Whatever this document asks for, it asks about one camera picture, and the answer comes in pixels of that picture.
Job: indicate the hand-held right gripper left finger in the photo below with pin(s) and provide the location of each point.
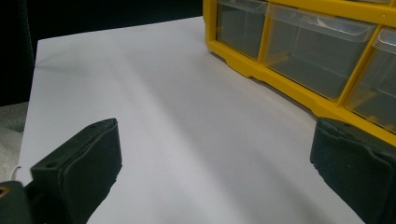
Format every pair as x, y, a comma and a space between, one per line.
87, 168

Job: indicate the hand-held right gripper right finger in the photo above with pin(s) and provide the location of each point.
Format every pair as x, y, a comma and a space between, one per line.
358, 168

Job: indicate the yellow drawer cabinet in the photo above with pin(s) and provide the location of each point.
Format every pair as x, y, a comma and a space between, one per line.
280, 81

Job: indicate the clear plastic drawer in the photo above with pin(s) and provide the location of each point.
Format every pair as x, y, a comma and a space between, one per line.
239, 31
376, 93
311, 56

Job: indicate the white table sheet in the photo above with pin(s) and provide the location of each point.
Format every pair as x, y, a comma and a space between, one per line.
186, 124

